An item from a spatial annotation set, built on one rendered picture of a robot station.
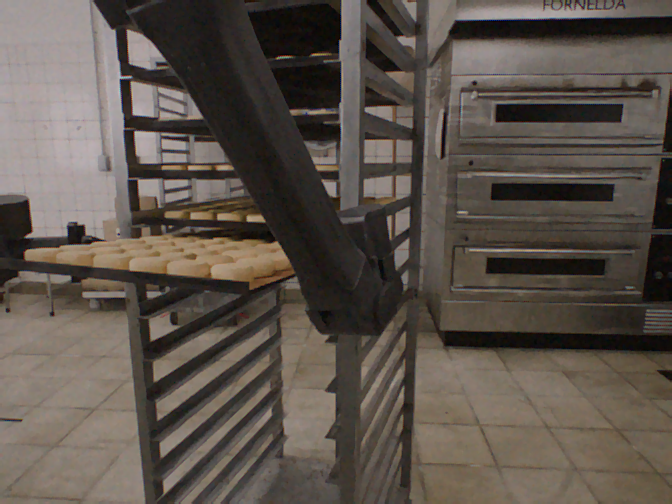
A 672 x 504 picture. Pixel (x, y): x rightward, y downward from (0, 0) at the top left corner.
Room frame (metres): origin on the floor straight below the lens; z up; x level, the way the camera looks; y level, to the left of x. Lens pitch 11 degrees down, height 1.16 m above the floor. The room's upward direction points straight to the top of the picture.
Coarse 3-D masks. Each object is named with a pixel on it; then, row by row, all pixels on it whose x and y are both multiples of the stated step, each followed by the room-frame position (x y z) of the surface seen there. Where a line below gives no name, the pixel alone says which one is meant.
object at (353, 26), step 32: (352, 0) 0.75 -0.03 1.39; (352, 32) 0.75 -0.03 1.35; (352, 64) 0.75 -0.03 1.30; (352, 96) 0.75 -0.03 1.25; (352, 128) 0.74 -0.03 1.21; (352, 160) 0.74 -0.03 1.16; (352, 192) 0.74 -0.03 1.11; (352, 352) 0.74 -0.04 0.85; (352, 384) 0.74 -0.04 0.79; (352, 416) 0.74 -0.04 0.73; (352, 448) 0.74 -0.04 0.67; (352, 480) 0.74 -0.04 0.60
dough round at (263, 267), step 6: (246, 258) 0.62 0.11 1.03; (252, 258) 0.62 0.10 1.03; (258, 258) 0.62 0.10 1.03; (264, 258) 0.62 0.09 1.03; (252, 264) 0.58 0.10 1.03; (258, 264) 0.59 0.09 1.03; (264, 264) 0.59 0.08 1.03; (270, 264) 0.60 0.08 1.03; (258, 270) 0.58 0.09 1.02; (264, 270) 0.59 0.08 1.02; (270, 270) 0.59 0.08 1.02; (258, 276) 0.58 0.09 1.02; (264, 276) 0.59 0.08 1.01; (270, 276) 0.60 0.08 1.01
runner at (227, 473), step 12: (276, 420) 1.43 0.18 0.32; (264, 432) 1.35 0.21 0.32; (252, 444) 1.29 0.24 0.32; (240, 456) 1.22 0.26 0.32; (228, 468) 1.16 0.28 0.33; (240, 468) 1.17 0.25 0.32; (216, 480) 1.10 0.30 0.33; (228, 480) 1.12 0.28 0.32; (204, 492) 1.05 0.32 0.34; (216, 492) 1.07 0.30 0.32
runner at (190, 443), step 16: (272, 368) 1.42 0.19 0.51; (256, 384) 1.32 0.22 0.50; (240, 400) 1.22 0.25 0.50; (208, 416) 1.09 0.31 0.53; (224, 416) 1.14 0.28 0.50; (192, 432) 1.02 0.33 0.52; (208, 432) 1.06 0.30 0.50; (176, 448) 0.97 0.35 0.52; (192, 448) 0.99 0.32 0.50; (160, 464) 0.91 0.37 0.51; (176, 464) 0.93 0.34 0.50
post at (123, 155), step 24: (120, 48) 0.90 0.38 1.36; (120, 96) 0.89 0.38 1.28; (120, 120) 0.89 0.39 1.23; (120, 144) 0.90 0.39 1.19; (120, 168) 0.90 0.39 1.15; (120, 192) 0.90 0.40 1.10; (120, 216) 0.90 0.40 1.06; (144, 288) 0.91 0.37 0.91; (144, 336) 0.90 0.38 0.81; (144, 360) 0.90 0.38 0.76; (144, 384) 0.89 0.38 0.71; (144, 408) 0.89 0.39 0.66; (144, 432) 0.90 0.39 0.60; (144, 456) 0.90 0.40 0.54; (144, 480) 0.90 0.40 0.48
